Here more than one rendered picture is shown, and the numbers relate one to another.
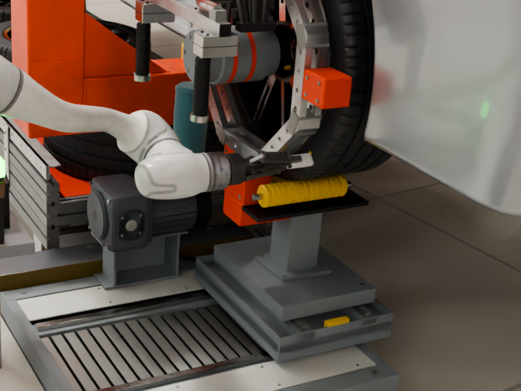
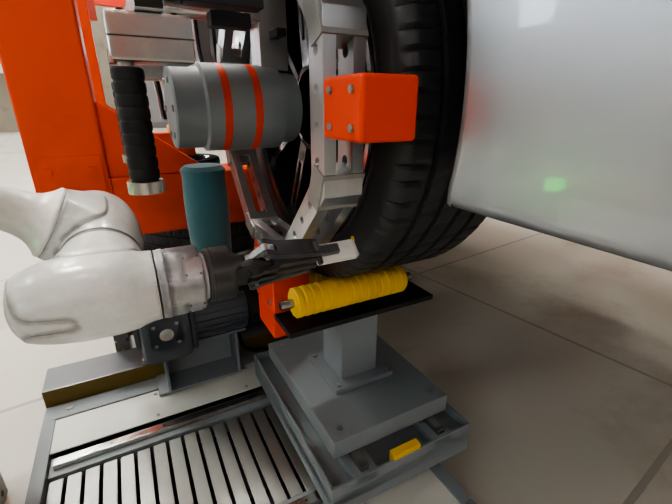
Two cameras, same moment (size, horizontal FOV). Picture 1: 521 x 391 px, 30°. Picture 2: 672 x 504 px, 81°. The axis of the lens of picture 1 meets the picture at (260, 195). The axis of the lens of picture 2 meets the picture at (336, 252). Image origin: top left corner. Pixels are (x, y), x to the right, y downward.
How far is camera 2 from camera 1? 174 cm
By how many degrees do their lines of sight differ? 3
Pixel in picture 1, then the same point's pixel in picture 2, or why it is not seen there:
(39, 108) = not seen: outside the picture
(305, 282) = (363, 393)
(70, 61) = (84, 157)
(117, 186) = not seen: hidden behind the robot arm
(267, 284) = (318, 399)
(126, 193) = not seen: hidden behind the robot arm
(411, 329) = (476, 414)
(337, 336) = (407, 466)
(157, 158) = (39, 266)
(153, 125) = (75, 207)
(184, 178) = (91, 302)
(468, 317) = (528, 392)
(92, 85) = (120, 185)
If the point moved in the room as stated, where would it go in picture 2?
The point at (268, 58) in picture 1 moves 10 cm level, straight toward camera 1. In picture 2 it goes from (283, 105) to (271, 105)
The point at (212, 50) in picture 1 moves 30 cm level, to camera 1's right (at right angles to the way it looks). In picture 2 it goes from (131, 42) to (406, 40)
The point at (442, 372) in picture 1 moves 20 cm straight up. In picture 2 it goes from (530, 485) to (545, 420)
